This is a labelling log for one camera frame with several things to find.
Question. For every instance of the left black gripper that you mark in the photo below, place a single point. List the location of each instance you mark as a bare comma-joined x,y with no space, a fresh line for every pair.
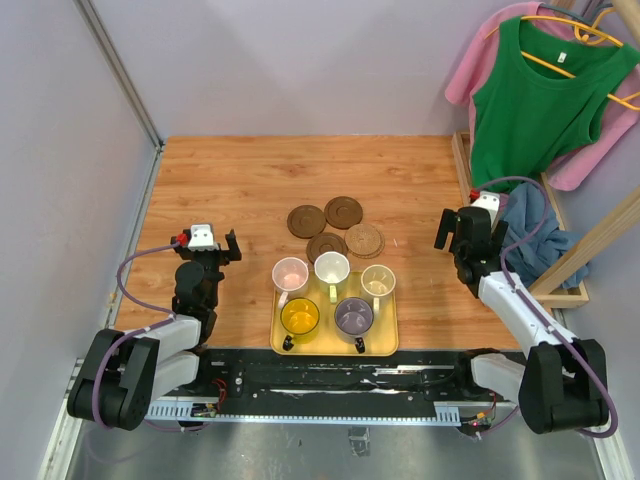
232,254

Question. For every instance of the green tank top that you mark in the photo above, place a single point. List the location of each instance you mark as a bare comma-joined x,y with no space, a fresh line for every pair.
528,115

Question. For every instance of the cream cup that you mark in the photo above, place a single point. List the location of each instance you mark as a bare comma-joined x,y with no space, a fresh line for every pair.
377,285

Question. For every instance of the blue crumpled cloth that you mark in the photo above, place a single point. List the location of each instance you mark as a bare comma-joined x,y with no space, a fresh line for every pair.
524,210

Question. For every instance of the pink t-shirt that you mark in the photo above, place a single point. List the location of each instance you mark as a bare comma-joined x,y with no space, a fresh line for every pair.
567,172

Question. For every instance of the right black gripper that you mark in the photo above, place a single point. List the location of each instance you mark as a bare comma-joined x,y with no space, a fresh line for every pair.
448,223

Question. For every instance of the white cup green handle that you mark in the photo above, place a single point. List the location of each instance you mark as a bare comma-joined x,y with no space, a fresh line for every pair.
332,270

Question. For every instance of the brown coaster bottom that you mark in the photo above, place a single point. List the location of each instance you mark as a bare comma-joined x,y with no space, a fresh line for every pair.
325,242

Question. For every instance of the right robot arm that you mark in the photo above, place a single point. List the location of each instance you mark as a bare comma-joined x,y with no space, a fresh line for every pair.
562,384

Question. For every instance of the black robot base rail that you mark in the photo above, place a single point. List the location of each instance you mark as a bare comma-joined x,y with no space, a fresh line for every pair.
411,387

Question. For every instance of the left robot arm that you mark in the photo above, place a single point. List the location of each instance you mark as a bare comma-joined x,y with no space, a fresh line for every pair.
124,372

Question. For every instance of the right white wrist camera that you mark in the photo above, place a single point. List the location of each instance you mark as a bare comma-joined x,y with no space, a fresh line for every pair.
486,200

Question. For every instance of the brown coaster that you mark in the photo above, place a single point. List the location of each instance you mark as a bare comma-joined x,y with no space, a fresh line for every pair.
306,221
343,212
325,242

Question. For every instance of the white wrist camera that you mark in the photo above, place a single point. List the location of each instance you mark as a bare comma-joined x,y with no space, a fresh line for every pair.
486,200
201,238

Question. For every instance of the brown coaster top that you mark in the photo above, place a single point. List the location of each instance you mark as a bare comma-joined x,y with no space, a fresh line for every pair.
343,212

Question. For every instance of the woven rattan coaster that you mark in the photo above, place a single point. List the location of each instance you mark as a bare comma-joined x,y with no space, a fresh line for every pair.
364,241

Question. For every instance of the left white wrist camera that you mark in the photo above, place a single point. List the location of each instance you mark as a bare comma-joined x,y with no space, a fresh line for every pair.
201,238

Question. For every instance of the pink translucent cup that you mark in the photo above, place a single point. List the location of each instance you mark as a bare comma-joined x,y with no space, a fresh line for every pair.
290,277

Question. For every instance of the yellow cup black handle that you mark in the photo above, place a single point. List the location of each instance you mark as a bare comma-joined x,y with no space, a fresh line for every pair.
300,318

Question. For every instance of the aluminium corner post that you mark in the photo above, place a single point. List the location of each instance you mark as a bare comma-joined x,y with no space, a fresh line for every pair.
101,36

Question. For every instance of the purple cup black handle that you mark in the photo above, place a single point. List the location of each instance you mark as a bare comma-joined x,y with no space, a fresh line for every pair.
354,318

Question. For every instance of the yellow clothes hanger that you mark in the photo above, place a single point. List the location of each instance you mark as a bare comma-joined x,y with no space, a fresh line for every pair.
579,26

